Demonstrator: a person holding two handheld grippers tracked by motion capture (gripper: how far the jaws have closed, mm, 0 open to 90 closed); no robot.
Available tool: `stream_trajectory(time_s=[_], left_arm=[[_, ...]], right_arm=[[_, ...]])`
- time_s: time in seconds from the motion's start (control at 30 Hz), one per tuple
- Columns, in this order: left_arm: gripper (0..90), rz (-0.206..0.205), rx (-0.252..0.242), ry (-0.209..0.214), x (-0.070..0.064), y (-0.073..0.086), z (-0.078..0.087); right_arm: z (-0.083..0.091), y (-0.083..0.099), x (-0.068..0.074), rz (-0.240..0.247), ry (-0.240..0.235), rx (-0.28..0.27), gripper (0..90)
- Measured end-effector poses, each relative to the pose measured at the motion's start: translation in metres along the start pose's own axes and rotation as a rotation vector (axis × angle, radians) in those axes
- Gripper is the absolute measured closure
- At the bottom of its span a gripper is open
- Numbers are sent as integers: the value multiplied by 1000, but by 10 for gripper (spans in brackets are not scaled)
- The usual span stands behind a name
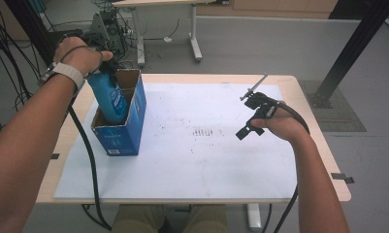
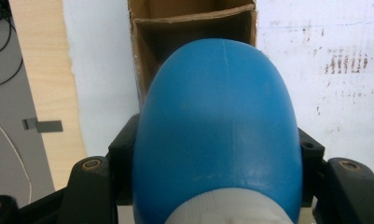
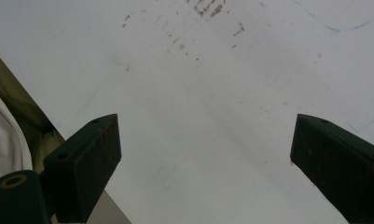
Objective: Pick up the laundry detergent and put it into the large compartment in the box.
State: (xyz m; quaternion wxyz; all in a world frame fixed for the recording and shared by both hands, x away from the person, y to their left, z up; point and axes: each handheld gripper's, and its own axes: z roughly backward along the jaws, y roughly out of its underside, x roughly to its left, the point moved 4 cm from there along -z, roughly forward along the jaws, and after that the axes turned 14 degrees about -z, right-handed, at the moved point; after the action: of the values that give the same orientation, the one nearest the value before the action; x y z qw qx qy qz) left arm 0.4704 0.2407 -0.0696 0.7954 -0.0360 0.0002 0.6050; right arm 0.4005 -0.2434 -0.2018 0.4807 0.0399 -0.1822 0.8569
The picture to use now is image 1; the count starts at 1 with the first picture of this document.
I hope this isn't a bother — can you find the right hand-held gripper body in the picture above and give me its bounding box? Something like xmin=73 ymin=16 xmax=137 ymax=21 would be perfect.
xmin=240 ymin=73 xmax=281 ymax=120

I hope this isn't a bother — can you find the person's right leg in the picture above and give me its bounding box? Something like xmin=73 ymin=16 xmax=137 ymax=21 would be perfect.
xmin=181 ymin=203 xmax=229 ymax=233

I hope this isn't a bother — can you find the white plug with black cable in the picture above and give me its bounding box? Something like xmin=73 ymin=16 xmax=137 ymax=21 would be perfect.
xmin=143 ymin=18 xmax=180 ymax=44

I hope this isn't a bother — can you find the blue bottle with white cap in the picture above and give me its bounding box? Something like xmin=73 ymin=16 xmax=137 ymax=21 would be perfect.
xmin=86 ymin=69 xmax=130 ymax=126

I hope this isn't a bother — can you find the grey device with cables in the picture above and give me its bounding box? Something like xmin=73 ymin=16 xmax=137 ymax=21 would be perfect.
xmin=99 ymin=8 xmax=129 ymax=61

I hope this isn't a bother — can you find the white table leg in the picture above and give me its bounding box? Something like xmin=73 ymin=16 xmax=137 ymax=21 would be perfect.
xmin=245 ymin=203 xmax=263 ymax=233

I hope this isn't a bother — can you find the person's left hand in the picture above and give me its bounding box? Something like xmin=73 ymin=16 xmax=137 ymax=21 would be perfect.
xmin=53 ymin=36 xmax=114 ymax=78

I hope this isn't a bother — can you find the black metal frame post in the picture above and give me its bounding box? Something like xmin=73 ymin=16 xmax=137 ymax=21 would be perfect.
xmin=307 ymin=0 xmax=389 ymax=110

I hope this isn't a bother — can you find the white desk with metal legs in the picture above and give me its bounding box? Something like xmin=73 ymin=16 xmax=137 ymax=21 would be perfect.
xmin=113 ymin=0 xmax=230 ymax=68

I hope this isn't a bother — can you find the thick black right gripper cable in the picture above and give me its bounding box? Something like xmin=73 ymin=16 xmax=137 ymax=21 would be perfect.
xmin=273 ymin=100 xmax=311 ymax=233

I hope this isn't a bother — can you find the thick black gripper cable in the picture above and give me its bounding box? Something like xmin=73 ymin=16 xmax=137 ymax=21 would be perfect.
xmin=273 ymin=100 xmax=311 ymax=233
xmin=67 ymin=105 xmax=113 ymax=232

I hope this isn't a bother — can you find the person's right hand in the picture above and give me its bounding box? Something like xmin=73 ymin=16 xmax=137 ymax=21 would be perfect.
xmin=249 ymin=100 xmax=311 ymax=143

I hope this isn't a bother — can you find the white table mat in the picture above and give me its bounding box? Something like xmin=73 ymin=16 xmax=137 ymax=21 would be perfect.
xmin=53 ymin=82 xmax=298 ymax=200

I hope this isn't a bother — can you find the thick black left gripper cable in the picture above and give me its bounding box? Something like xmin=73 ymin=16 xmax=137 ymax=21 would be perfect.
xmin=67 ymin=105 xmax=113 ymax=232

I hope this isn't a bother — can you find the wristwatch with beige strap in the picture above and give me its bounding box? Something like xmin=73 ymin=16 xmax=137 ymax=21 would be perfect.
xmin=39 ymin=61 xmax=86 ymax=95

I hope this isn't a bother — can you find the thin black wire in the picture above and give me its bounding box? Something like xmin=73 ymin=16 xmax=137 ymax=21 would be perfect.
xmin=58 ymin=44 xmax=105 ymax=64

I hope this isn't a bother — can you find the bundle of black cables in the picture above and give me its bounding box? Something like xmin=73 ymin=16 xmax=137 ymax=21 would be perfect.
xmin=0 ymin=0 xmax=50 ymax=108

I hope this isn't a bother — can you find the person's leg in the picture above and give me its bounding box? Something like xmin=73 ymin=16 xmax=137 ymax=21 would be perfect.
xmin=112 ymin=203 xmax=168 ymax=233
xmin=181 ymin=203 xmax=229 ymax=233

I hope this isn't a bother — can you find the person's left leg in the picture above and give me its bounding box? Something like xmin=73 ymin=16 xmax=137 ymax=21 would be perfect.
xmin=112 ymin=203 xmax=168 ymax=233

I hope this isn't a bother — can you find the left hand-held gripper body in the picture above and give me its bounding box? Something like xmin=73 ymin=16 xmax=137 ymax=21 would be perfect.
xmin=57 ymin=12 xmax=118 ymax=76

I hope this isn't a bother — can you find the grey floor mat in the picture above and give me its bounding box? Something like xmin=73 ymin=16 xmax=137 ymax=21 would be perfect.
xmin=298 ymin=80 xmax=367 ymax=133

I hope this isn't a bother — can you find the blue cardboard box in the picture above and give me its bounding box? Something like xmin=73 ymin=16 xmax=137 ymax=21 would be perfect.
xmin=90 ymin=68 xmax=147 ymax=157

